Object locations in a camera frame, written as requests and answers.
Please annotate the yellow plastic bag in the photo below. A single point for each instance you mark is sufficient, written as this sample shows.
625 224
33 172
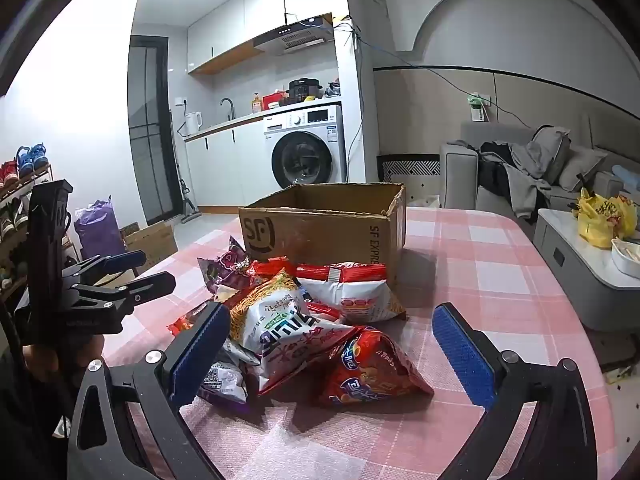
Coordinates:
600 220

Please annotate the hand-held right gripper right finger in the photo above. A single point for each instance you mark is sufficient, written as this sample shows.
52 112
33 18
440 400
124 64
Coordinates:
462 355

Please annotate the person's left hand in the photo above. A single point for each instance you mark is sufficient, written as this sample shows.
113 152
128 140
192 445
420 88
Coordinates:
37 360

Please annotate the person's left forearm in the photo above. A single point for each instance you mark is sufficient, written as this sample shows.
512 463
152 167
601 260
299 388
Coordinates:
25 420

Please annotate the white base cabinets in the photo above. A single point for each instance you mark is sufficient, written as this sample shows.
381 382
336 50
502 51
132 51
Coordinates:
225 165

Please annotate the small cardboard floor box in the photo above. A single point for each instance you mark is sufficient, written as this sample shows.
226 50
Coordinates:
152 245

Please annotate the grey jacket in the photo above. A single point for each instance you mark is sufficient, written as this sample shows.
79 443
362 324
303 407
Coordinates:
530 170

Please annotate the white wall cabinets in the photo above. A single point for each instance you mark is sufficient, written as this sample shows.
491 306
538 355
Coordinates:
250 15

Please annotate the large white red noodle packet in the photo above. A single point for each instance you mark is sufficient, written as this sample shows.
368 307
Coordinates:
285 325

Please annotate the black pressure cooker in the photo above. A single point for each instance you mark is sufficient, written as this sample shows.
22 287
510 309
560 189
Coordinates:
305 90

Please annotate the grey sofa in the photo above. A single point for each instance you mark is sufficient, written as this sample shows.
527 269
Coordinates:
460 175

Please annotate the small orange snack packet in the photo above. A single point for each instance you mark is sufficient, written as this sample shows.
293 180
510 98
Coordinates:
180 325

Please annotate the pair of blue shoes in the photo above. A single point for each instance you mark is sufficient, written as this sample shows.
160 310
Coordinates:
32 160

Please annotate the white coffee table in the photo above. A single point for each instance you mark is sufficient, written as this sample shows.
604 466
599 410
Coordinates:
570 270

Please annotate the purple cartoon snack packet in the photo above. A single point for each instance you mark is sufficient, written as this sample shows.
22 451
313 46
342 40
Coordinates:
222 265

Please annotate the grey sofa cushion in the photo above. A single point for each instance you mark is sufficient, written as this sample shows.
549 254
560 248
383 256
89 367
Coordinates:
580 167

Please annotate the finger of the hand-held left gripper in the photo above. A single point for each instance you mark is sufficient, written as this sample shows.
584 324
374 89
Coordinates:
125 260
150 285

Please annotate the yellow soap bottle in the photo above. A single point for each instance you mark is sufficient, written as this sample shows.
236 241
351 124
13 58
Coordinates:
256 105

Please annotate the white tissue tray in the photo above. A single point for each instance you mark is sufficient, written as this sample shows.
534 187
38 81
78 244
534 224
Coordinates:
627 260

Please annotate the steel range hood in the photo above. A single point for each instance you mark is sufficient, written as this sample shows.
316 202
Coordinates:
295 37

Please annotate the pair of red shoes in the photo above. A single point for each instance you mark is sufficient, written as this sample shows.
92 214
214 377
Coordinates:
7 172

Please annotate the red storage box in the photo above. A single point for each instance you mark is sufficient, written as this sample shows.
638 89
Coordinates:
275 100

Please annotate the curved kitchen faucet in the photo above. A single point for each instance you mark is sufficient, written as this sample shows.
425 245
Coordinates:
231 107

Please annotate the black white patterned panel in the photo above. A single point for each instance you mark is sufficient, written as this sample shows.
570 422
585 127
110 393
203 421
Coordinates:
407 167

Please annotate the purple plastic bag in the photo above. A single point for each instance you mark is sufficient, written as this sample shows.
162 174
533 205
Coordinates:
97 230

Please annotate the white electric kettle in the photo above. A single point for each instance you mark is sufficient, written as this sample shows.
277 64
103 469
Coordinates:
193 124

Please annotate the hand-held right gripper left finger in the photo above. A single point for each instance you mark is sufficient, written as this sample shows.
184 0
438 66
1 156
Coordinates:
200 355

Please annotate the shoe rack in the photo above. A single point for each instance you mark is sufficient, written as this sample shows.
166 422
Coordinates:
15 210

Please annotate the pink checked tablecloth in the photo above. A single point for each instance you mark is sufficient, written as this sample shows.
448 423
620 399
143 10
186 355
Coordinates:
475 270

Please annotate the dark glass door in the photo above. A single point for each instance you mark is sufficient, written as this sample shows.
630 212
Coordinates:
150 135

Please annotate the wall socket with plugs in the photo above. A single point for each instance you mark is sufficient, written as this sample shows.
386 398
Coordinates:
477 107

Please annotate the brown cardboard box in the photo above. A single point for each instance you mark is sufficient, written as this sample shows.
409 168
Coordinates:
310 235

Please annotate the white washing machine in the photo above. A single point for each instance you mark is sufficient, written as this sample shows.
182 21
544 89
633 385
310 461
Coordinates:
310 150

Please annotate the white packet with red edge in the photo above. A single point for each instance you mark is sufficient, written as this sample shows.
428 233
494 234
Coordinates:
355 295

